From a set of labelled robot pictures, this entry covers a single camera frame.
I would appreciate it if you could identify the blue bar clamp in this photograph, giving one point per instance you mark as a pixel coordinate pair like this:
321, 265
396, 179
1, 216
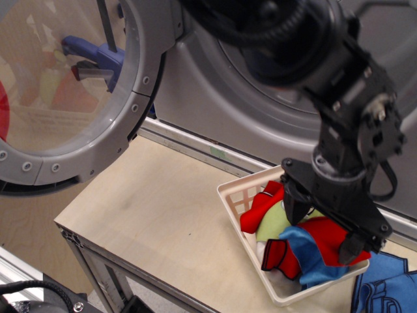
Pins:
99, 61

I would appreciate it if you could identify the black metal base plate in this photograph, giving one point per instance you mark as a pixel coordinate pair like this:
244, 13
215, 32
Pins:
53, 298

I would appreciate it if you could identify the grey round machine door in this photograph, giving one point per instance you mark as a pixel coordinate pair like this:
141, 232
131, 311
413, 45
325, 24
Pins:
152, 28

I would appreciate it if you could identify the grey laundry machine body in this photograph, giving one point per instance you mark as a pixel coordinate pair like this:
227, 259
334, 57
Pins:
208, 91

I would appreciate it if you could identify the white plastic laundry basket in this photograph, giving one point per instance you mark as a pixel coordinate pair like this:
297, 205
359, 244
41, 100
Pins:
237, 197

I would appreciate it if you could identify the aluminium frame rail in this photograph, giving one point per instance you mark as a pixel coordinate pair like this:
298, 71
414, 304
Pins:
240, 164

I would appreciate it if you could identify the red cloth with black trim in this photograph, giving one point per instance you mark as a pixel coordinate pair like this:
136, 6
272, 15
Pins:
262, 202

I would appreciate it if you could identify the lime green cloth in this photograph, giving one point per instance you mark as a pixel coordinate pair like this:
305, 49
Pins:
273, 224

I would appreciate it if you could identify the blue cloth on table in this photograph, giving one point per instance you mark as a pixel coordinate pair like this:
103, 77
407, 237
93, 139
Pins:
387, 286

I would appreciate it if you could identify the red round object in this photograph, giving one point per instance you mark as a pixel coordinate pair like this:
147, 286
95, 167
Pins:
4, 112

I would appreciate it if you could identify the blue felt cloth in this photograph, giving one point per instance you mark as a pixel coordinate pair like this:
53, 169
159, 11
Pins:
314, 271

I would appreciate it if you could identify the white cloth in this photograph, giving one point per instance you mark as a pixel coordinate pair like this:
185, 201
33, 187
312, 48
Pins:
275, 276

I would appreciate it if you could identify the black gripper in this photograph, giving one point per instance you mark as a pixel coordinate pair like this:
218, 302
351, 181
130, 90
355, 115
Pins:
345, 198

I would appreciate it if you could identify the small red black-edged cloth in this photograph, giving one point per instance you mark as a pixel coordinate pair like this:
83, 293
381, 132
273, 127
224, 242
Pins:
279, 255

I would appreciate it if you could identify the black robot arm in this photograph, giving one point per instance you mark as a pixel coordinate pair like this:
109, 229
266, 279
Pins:
312, 47

